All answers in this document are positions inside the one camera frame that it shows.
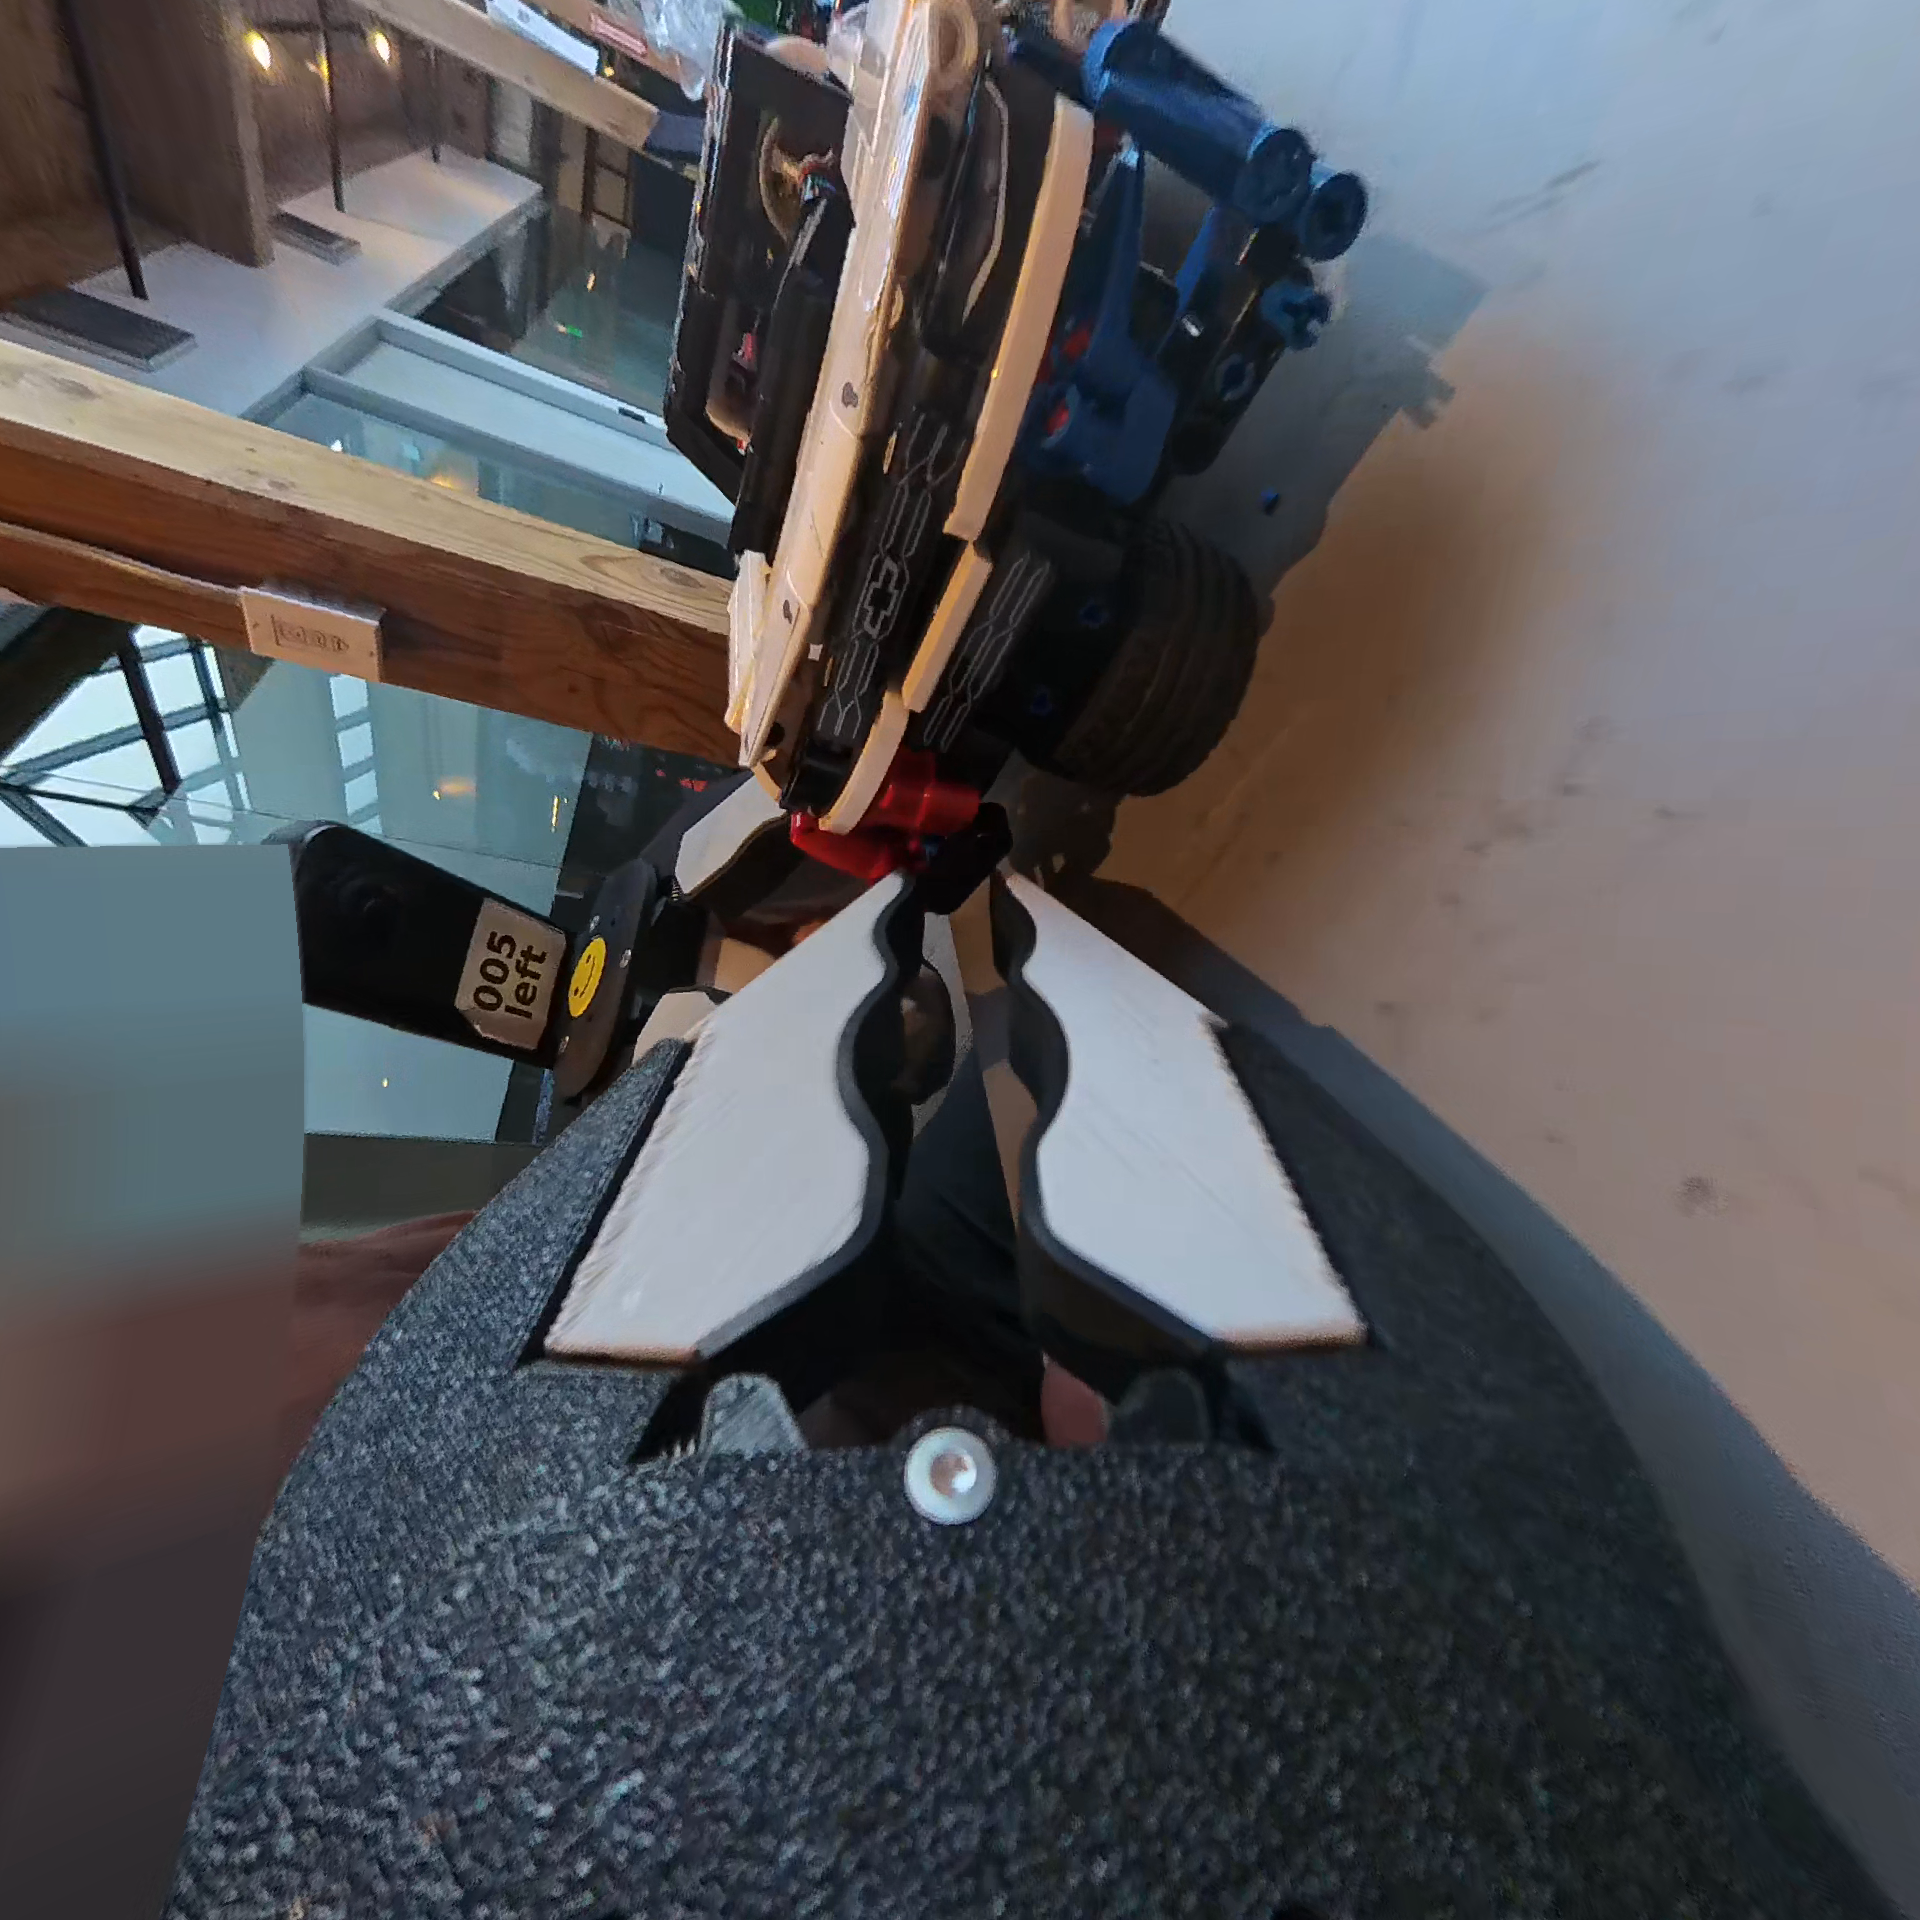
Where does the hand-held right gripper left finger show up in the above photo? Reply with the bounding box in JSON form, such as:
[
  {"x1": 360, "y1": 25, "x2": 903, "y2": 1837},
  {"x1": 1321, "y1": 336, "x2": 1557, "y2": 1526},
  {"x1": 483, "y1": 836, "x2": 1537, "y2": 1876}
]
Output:
[{"x1": 544, "y1": 873, "x2": 922, "y2": 1364}]

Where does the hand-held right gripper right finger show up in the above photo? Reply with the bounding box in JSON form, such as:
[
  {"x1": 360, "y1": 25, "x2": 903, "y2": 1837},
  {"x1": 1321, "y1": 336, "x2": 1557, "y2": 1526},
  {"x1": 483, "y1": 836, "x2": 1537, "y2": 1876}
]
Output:
[{"x1": 991, "y1": 873, "x2": 1369, "y2": 1352}]

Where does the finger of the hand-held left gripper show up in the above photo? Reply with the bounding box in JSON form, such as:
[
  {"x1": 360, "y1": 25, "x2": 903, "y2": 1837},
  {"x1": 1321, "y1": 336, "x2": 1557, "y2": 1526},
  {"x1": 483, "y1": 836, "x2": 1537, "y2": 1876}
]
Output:
[
  {"x1": 672, "y1": 777, "x2": 794, "y2": 889},
  {"x1": 633, "y1": 982, "x2": 725, "y2": 1069}
]

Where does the brick-built toy race car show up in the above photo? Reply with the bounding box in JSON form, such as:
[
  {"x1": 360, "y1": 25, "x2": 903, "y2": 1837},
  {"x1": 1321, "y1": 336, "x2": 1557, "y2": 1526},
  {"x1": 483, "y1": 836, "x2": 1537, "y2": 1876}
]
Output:
[{"x1": 660, "y1": 0, "x2": 1373, "y2": 887}]

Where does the person's right hand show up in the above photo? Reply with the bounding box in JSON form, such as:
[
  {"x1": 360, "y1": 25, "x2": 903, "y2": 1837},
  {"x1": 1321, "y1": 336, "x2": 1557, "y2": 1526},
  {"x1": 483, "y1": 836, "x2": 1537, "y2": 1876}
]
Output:
[{"x1": 1041, "y1": 1352, "x2": 1117, "y2": 1449}]

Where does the glass door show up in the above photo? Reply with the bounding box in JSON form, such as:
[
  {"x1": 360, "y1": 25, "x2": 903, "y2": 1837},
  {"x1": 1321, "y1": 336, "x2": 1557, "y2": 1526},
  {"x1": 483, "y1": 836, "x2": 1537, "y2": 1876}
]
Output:
[{"x1": 247, "y1": 193, "x2": 737, "y2": 572}]

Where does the small wooden wall plaque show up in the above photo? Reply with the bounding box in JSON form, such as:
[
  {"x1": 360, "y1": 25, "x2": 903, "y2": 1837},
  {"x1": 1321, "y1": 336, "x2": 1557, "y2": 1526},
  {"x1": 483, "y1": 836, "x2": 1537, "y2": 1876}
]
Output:
[{"x1": 240, "y1": 585, "x2": 384, "y2": 682}]

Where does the wooden building post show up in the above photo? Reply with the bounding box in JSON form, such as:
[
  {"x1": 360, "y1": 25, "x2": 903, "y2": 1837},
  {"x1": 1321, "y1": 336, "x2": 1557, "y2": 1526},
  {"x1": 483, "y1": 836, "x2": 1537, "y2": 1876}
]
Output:
[{"x1": 0, "y1": 336, "x2": 753, "y2": 767}]

